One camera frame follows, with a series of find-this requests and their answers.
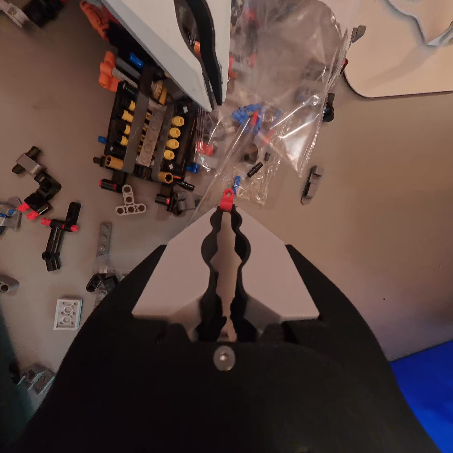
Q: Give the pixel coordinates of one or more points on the crumpled bag of lego pins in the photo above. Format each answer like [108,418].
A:
[247,155]

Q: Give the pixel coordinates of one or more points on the black red lego bush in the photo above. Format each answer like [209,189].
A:
[162,199]
[108,185]

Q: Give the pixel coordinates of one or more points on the grey T-shaped lego beam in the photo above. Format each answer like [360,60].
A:
[130,208]

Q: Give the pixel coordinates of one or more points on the grey lego wedge blue pin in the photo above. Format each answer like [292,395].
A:
[10,216]

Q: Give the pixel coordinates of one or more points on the orange lego brick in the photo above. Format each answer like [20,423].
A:
[106,74]

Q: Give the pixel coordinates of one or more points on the red lego connector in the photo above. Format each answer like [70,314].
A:
[226,201]

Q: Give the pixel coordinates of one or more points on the black lego brick red pins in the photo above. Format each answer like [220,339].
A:
[33,210]

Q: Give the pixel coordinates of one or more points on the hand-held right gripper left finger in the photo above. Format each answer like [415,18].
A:
[173,283]

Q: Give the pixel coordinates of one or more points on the black lego bush blue pin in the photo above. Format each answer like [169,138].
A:
[328,108]

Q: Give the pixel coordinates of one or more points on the dark grey lego slope bracket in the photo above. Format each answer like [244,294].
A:
[37,379]

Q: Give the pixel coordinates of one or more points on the small dark grey lego piece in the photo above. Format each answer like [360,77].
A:
[358,34]

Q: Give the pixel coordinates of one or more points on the orange lego piece light blue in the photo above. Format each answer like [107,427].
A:
[93,17]

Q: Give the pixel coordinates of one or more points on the black lego chassis assembly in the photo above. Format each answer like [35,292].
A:
[152,138]

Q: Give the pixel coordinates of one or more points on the grey curved lego panel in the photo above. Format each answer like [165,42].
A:
[312,185]

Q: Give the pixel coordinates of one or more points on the white rounded board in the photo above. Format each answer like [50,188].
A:
[396,67]

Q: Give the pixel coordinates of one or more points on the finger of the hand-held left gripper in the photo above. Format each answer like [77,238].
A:
[223,35]
[159,35]

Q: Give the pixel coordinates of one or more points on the grey black lego axle connector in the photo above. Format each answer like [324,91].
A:
[28,164]

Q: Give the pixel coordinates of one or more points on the light grey lego plate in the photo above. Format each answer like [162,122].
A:
[68,314]

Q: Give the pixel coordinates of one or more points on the clear bag grey lego pieces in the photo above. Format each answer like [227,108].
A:
[300,88]

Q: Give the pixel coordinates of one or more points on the black angled lego liftarm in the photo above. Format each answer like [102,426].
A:
[56,240]

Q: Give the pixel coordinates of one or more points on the grey lego pin connector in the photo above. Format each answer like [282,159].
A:
[9,285]

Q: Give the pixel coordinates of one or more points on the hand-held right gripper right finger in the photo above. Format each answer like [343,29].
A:
[279,283]

